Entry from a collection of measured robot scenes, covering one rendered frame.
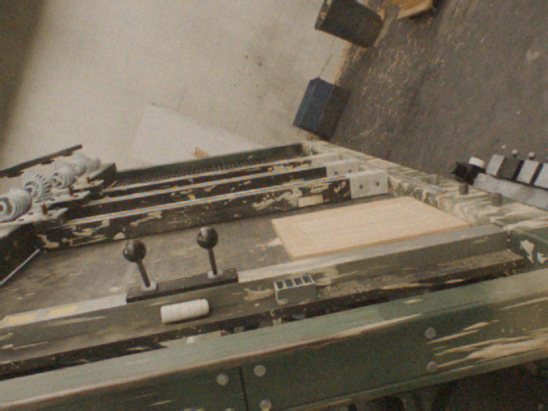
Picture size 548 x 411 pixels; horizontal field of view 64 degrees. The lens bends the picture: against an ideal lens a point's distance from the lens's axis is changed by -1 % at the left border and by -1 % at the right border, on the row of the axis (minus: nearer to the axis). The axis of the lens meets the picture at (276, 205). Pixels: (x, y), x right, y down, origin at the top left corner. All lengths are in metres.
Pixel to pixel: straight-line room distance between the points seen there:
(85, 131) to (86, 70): 0.77
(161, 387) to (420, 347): 0.34
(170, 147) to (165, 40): 1.85
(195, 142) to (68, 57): 2.31
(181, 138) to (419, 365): 4.31
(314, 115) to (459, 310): 4.72
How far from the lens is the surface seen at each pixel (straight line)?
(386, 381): 0.66
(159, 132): 4.81
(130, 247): 0.75
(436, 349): 0.67
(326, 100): 5.31
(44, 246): 1.46
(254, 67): 6.21
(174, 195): 1.63
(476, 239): 0.94
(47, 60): 6.49
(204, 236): 0.73
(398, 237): 1.00
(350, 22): 5.35
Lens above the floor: 1.53
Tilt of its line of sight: 13 degrees down
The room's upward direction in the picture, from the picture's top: 69 degrees counter-clockwise
